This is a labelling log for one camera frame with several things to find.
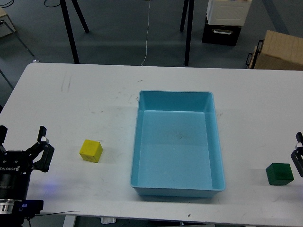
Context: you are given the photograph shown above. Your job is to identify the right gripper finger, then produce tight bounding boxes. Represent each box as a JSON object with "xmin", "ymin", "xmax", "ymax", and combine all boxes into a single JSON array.
[{"xmin": 291, "ymin": 132, "xmax": 303, "ymax": 177}]

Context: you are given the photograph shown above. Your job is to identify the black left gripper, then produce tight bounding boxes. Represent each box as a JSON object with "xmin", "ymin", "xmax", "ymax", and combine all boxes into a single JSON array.
[{"xmin": 0, "ymin": 125, "xmax": 54, "ymax": 199}]

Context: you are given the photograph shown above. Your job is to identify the green wooden block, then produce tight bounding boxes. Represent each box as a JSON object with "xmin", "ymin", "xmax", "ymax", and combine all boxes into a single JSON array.
[{"xmin": 266, "ymin": 163, "xmax": 294, "ymax": 186}]

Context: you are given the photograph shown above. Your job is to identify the yellow wooden block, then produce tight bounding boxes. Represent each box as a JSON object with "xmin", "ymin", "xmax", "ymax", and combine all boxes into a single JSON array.
[{"xmin": 79, "ymin": 140, "xmax": 103, "ymax": 163}]

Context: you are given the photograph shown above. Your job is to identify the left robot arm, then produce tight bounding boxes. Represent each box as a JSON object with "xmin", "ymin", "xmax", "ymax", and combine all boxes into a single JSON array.
[{"xmin": 0, "ymin": 125, "xmax": 54, "ymax": 227}]

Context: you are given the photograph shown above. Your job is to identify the black storage box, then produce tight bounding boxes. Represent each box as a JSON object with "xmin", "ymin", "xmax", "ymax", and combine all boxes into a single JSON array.
[{"xmin": 202, "ymin": 19, "xmax": 242, "ymax": 46}]

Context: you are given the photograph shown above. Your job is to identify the white storage box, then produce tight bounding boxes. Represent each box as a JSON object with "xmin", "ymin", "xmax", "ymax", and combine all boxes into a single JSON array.
[{"xmin": 206, "ymin": 0, "xmax": 252, "ymax": 26}]

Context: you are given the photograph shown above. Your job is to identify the light wooden cabinet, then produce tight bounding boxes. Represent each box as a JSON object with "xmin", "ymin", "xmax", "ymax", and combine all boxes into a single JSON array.
[{"xmin": 245, "ymin": 30, "xmax": 303, "ymax": 71}]

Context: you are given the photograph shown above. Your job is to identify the light blue plastic bin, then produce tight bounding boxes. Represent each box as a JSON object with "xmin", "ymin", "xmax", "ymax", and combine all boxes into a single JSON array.
[{"xmin": 130, "ymin": 90, "xmax": 226, "ymax": 198}]

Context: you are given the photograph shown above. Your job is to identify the wooden chair at left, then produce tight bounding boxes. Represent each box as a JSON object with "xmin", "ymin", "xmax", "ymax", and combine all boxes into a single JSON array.
[{"xmin": 0, "ymin": 8, "xmax": 35, "ymax": 57}]

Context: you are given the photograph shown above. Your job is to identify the black trestle legs left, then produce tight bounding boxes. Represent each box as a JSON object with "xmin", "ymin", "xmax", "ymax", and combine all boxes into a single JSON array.
[{"xmin": 59, "ymin": 0, "xmax": 90, "ymax": 64}]

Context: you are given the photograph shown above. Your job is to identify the black trestle legs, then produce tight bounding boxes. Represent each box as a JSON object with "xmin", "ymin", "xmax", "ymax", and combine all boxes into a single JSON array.
[
  {"xmin": 179, "ymin": 0, "xmax": 195, "ymax": 66},
  {"xmin": 59, "ymin": 0, "xmax": 90, "ymax": 64}
]

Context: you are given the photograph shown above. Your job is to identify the black trestle legs right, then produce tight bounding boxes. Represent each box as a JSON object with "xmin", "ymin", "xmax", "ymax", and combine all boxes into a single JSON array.
[{"xmin": 179, "ymin": 0, "xmax": 195, "ymax": 66}]

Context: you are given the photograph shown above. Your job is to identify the white hanging cord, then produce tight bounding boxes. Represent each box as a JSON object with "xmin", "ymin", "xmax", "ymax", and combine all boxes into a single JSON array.
[{"xmin": 141, "ymin": 0, "xmax": 152, "ymax": 67}]

